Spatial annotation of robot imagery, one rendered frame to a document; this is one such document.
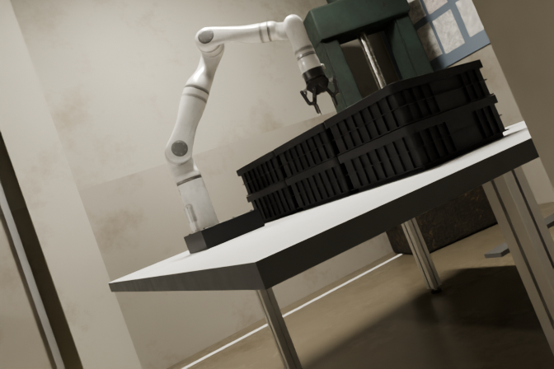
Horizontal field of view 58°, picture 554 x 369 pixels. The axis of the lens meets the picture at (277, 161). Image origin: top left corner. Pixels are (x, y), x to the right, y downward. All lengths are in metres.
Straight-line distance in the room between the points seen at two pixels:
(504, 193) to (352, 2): 3.21
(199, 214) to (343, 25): 2.62
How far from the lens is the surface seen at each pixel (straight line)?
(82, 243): 3.36
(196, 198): 1.72
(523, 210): 1.09
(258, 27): 1.84
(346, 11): 4.10
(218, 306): 3.69
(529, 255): 1.11
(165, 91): 3.87
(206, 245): 1.61
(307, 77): 1.77
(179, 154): 1.73
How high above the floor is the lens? 0.77
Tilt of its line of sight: 4 degrees up
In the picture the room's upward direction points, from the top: 21 degrees counter-clockwise
